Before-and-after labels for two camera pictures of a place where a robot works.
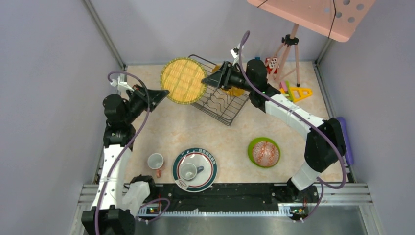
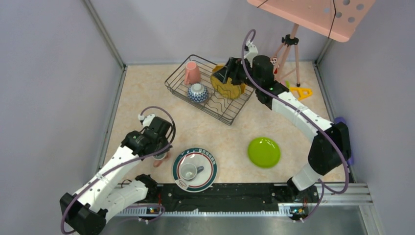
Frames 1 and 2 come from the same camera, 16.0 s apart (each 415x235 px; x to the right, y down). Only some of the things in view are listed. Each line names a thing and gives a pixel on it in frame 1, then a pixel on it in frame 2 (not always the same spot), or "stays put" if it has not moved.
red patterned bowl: [265, 153] → [197, 92]
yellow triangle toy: [298, 93] stays put
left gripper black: [142, 93] → [166, 143]
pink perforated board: [338, 19] stays put
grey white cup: [189, 171] stays put
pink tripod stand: [290, 40] stays put
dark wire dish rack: [216, 102] stays put
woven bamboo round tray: [182, 77] → [228, 89]
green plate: [250, 147] stays put
